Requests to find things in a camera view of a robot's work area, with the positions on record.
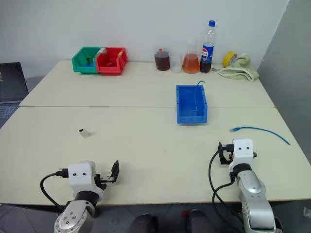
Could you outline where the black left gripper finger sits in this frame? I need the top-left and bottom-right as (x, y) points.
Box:
(110, 159), (121, 185)

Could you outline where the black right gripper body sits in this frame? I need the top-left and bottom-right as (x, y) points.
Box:
(220, 150), (233, 166)

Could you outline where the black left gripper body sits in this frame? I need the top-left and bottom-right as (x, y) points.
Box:
(95, 173), (115, 190)

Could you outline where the blue Ethernet cable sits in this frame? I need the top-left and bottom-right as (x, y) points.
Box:
(229, 126), (291, 146)

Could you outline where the blue plastic bin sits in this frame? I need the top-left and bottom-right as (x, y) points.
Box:
(175, 84), (209, 125)

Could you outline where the dark rounded shape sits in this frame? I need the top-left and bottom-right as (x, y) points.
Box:
(128, 213), (159, 233)
(185, 209), (215, 233)

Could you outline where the pale green towel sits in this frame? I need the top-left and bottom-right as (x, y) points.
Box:
(218, 53), (259, 82)

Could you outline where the flask with orange liquid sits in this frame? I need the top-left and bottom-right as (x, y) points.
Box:
(182, 37), (201, 74)

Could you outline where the yellow tape roll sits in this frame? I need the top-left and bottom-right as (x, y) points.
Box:
(223, 50), (238, 68)

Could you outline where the empty clear beaker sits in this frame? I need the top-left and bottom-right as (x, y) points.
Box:
(170, 54), (183, 74)

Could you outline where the Pepsi cola bottle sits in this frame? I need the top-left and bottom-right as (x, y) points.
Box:
(199, 20), (217, 74)

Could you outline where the red plastic bin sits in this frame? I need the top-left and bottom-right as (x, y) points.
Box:
(95, 47), (128, 75)

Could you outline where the beaker with dark liquid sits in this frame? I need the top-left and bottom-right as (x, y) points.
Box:
(154, 47), (171, 72)

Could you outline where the green plastic bin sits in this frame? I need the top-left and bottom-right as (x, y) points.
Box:
(71, 46), (105, 75)

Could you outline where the dark grey laptop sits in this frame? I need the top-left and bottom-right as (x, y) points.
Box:
(0, 62), (30, 127)

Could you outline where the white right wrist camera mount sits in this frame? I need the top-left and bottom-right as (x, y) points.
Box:
(229, 138), (255, 171)

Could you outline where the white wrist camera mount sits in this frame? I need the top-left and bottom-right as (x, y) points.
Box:
(229, 138), (255, 171)
(68, 162), (105, 198)

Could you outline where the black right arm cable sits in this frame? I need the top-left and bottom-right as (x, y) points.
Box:
(208, 144), (243, 219)

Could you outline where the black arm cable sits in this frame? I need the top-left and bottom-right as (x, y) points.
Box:
(208, 144), (243, 219)
(40, 169), (70, 212)

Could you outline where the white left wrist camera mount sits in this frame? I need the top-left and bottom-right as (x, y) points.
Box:
(68, 162), (105, 198)

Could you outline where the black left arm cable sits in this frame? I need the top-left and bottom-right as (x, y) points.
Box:
(40, 169), (70, 212)

